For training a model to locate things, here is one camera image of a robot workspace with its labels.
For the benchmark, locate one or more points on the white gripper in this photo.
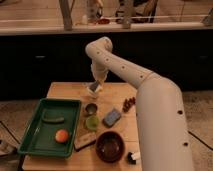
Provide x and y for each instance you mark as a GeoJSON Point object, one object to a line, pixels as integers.
{"type": "Point", "coordinates": [99, 72]}

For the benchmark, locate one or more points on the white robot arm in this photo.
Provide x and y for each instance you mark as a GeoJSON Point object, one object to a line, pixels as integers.
{"type": "Point", "coordinates": [161, 119]}

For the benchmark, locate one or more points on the small metal cup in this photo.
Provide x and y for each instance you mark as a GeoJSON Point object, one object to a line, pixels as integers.
{"type": "Point", "coordinates": [91, 109]}

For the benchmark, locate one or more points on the green cup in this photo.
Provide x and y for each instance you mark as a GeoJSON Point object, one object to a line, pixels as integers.
{"type": "Point", "coordinates": [92, 123]}

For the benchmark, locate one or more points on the brown grape bunch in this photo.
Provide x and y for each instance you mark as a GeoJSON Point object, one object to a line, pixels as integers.
{"type": "Point", "coordinates": [128, 103]}

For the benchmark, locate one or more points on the blue sponge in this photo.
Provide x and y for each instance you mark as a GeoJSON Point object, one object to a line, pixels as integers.
{"type": "Point", "coordinates": [111, 118]}

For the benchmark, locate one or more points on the green cucumber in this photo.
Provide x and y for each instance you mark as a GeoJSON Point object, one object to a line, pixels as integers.
{"type": "Point", "coordinates": [57, 120]}

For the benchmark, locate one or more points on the brown bowl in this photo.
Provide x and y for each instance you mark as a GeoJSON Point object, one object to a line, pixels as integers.
{"type": "Point", "coordinates": [110, 147]}

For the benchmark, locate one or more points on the orange fruit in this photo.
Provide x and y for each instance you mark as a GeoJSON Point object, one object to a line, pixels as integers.
{"type": "Point", "coordinates": [62, 136]}

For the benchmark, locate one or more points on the green plastic tray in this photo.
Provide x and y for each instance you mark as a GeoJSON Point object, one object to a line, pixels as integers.
{"type": "Point", "coordinates": [39, 137]}

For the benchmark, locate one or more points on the black white brush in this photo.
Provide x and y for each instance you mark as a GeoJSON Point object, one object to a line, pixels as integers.
{"type": "Point", "coordinates": [133, 157]}

